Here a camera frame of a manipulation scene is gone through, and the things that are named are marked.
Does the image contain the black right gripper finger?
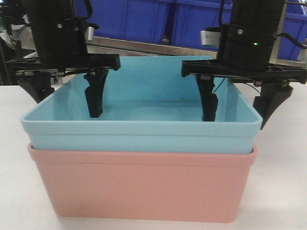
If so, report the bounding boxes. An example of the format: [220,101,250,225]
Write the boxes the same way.
[196,76,218,122]
[253,83,293,130]

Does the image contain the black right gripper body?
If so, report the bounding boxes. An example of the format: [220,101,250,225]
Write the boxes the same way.
[181,23,307,85]

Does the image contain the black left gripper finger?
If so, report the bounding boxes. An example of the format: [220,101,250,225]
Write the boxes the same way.
[17,72,55,103]
[84,69,109,118]

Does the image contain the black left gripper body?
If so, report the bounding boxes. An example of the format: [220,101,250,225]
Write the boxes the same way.
[7,19,120,75]

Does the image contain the light blue plastic box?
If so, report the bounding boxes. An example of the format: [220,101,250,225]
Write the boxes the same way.
[21,56,262,154]

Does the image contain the pink plastic box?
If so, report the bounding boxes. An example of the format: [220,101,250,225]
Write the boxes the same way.
[28,146,258,223]

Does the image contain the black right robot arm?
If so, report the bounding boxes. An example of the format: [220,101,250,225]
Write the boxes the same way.
[181,0,307,123]

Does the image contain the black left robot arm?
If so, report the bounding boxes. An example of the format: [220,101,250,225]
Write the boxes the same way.
[7,0,121,118]

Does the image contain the stainless steel shelf rack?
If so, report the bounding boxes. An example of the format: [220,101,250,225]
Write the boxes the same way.
[9,0,307,70]

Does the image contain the blue crate far right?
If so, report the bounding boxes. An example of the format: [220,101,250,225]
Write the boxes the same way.
[278,0,307,61]

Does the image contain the blue crate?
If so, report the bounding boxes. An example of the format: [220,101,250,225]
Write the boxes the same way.
[171,0,221,51]
[86,0,174,44]
[278,0,307,61]

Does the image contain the blue crate centre right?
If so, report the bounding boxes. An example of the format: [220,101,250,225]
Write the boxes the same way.
[171,0,221,51]

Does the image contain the blue crate centre left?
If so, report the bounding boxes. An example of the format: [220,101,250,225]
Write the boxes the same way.
[86,0,174,44]

